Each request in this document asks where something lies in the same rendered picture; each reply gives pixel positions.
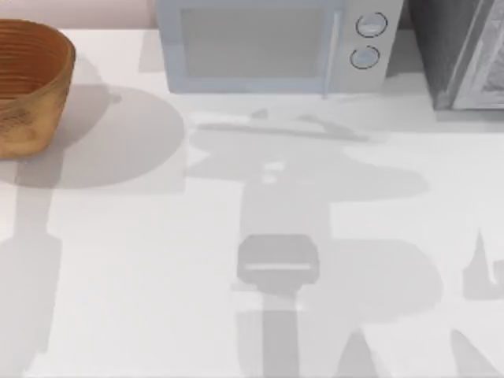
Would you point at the microwave oven door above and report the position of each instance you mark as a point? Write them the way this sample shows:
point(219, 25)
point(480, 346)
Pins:
point(252, 43)

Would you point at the pale microwave oven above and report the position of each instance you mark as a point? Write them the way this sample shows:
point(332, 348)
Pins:
point(370, 78)

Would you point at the round microwave knob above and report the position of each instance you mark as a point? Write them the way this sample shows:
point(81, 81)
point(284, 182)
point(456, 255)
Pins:
point(371, 24)
point(364, 57)

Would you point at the brown wooden basket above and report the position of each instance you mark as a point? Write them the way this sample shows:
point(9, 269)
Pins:
point(27, 78)

